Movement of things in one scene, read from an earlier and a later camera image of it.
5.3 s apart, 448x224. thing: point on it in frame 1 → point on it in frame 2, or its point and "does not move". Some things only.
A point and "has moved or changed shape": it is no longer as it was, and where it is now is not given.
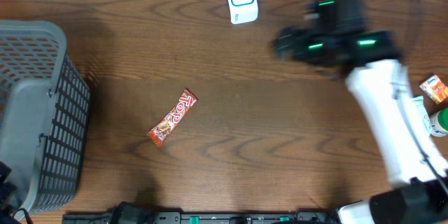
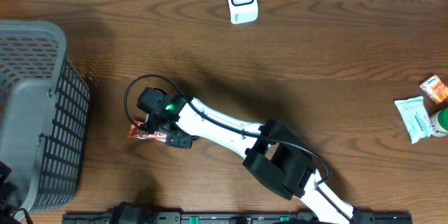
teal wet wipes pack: [423, 120] does not move
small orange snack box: [435, 88] does not move
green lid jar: [439, 123] does not move
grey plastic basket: [44, 115] does not move
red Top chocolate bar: [185, 101] has moved or changed shape
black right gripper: [296, 36] → [181, 142]
